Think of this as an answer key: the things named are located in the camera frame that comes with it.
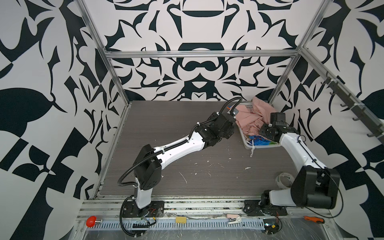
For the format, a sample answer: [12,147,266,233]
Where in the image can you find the pink shorts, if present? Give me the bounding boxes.
[236,97,277,136]

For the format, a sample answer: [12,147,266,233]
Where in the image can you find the white plastic basket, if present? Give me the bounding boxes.
[238,101,281,150]

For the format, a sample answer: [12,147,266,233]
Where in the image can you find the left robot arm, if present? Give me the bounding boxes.
[118,110,237,210]

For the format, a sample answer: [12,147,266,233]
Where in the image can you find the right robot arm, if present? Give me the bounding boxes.
[260,123,340,210]

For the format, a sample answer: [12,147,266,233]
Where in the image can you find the multicolour shorts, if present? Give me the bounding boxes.
[247,136,278,146]

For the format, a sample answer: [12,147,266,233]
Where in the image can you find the white tape roll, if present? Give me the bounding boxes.
[275,173,295,190]

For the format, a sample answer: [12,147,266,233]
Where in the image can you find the small green circuit board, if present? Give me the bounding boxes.
[263,218,282,236]

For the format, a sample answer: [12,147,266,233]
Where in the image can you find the pink white tape dispenser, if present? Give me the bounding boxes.
[226,214,242,225]

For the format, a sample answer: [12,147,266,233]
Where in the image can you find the yellow tag clip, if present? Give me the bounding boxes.
[175,217,187,224]

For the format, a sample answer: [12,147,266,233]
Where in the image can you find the red emergency stop button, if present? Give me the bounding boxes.
[86,216,103,228]

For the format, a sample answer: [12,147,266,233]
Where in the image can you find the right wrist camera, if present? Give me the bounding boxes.
[270,112,288,127]

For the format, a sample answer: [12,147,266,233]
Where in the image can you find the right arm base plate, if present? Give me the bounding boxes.
[243,200,288,217]

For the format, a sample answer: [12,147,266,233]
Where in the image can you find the white slotted cable duct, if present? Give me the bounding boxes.
[95,218,266,231]

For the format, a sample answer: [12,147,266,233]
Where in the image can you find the orange handled tool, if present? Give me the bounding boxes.
[304,216,325,224]

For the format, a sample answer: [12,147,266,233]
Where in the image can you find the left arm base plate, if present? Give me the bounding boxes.
[120,201,165,218]

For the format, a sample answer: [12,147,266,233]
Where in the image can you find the black corrugated cable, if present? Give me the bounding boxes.
[119,196,157,238]

